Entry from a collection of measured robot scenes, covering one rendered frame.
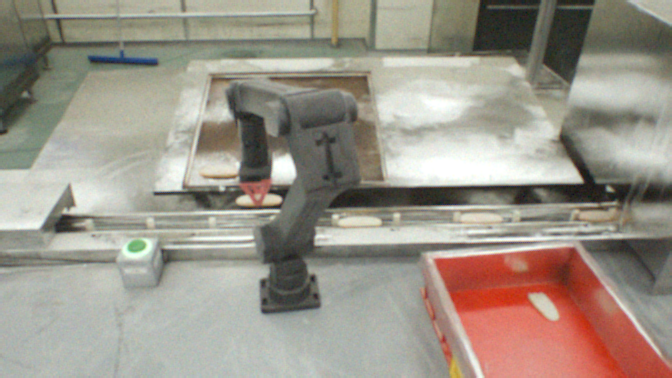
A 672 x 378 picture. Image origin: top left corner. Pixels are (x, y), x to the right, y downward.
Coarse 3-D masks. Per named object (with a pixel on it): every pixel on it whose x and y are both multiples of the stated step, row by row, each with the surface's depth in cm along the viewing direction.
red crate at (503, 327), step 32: (480, 288) 108; (512, 288) 108; (544, 288) 108; (480, 320) 101; (512, 320) 101; (544, 320) 101; (576, 320) 101; (448, 352) 94; (480, 352) 95; (512, 352) 95; (544, 352) 95; (576, 352) 95; (608, 352) 95
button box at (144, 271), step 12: (156, 240) 110; (120, 252) 107; (156, 252) 109; (120, 264) 105; (132, 264) 105; (144, 264) 106; (156, 264) 109; (120, 276) 107; (132, 276) 107; (144, 276) 107; (156, 276) 109
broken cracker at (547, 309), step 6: (528, 294) 106; (534, 294) 106; (540, 294) 106; (534, 300) 104; (540, 300) 104; (546, 300) 104; (540, 306) 103; (546, 306) 103; (552, 306) 103; (540, 312) 103; (546, 312) 102; (552, 312) 102; (546, 318) 101; (552, 318) 101; (558, 318) 101
